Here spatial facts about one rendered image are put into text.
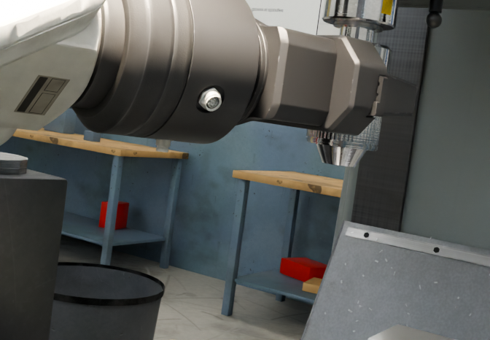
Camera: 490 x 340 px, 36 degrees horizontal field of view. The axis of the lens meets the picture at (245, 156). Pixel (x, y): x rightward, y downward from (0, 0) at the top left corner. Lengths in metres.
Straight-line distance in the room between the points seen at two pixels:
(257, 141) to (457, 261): 4.66
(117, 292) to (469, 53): 2.05
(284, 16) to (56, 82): 5.13
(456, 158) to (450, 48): 0.12
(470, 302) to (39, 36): 0.61
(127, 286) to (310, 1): 3.14
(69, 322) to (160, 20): 2.00
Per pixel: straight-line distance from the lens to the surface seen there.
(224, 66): 0.39
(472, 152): 0.86
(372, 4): 0.49
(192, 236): 5.79
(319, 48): 0.43
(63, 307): 2.33
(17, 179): 0.70
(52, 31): 0.32
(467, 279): 0.84
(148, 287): 2.66
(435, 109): 0.87
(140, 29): 0.36
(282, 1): 5.51
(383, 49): 0.49
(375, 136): 0.49
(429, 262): 0.86
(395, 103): 0.49
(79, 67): 0.36
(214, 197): 5.66
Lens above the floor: 1.21
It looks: 3 degrees down
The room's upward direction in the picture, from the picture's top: 8 degrees clockwise
